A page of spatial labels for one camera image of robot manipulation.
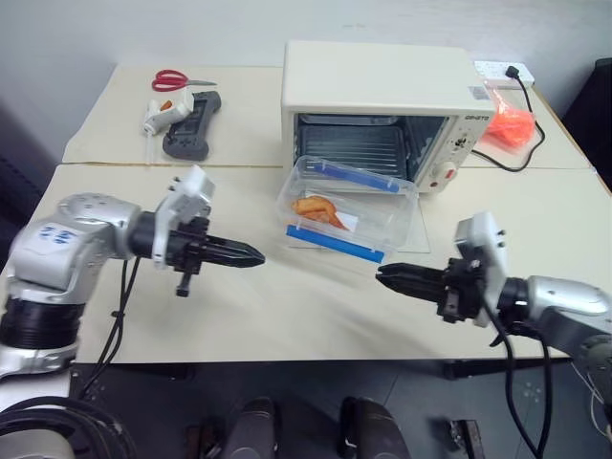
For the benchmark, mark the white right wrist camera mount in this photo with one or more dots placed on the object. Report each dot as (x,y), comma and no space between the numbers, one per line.
(487,248)

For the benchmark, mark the black table frame bar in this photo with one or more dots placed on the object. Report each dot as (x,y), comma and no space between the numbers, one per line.
(287,369)

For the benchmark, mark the clear food container blue clips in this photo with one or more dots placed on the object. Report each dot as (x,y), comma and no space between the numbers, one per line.
(382,210)

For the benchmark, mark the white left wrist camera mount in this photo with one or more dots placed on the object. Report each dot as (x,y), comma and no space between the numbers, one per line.
(189,191)

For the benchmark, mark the white power strip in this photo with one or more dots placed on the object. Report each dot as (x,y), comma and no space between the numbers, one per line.
(495,70)

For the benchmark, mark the white glue gun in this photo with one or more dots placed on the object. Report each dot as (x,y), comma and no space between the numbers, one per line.
(165,112)

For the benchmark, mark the plastic bag orange contents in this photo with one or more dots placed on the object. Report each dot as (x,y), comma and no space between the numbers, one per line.
(509,124)

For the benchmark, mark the dark rounded shape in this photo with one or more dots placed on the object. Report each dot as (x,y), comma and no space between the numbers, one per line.
(251,430)
(373,430)

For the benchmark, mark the orange fried chicken wing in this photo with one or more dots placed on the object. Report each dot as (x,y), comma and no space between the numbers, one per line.
(320,208)

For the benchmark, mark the cream toaster oven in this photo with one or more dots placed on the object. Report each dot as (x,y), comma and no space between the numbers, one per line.
(373,81)

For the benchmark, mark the dark chair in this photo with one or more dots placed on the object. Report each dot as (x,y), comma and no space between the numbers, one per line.
(593,110)

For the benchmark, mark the brown block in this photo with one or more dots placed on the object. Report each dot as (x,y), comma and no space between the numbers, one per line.
(466,437)

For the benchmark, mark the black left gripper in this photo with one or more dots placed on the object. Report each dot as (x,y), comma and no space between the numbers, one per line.
(189,248)

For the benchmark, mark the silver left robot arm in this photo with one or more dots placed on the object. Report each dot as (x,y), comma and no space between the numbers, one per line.
(72,239)

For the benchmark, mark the grey handheld controller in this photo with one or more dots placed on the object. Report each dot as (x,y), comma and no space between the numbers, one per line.
(191,129)

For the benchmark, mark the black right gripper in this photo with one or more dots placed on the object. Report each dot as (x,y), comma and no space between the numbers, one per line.
(459,291)

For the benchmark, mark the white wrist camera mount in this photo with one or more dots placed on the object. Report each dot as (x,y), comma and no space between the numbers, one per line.
(189,191)
(487,248)

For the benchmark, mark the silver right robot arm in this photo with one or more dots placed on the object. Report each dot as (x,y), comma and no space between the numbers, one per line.
(559,306)

